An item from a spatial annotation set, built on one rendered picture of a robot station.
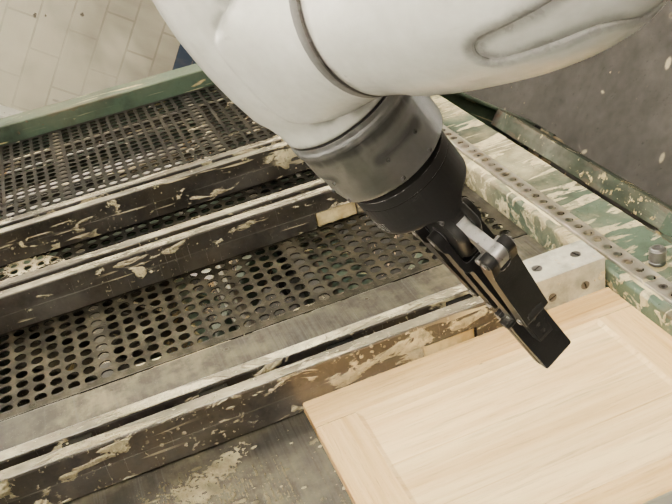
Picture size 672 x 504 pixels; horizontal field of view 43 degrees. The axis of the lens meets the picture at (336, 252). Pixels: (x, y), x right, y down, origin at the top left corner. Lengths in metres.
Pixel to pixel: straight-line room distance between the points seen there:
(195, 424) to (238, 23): 0.77
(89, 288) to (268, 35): 1.15
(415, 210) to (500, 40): 0.21
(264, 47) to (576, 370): 0.82
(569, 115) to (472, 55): 2.53
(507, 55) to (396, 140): 0.16
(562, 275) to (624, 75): 1.59
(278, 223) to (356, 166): 1.06
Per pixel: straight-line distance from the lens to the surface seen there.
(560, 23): 0.37
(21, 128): 2.48
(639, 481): 1.05
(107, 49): 6.25
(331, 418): 1.16
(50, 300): 1.57
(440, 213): 0.57
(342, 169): 0.53
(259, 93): 0.49
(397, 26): 0.39
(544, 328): 0.68
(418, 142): 0.54
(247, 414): 1.18
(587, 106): 2.87
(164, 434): 1.16
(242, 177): 1.82
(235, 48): 0.47
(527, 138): 2.74
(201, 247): 1.57
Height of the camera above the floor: 1.85
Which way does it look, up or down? 28 degrees down
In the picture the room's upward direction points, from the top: 74 degrees counter-clockwise
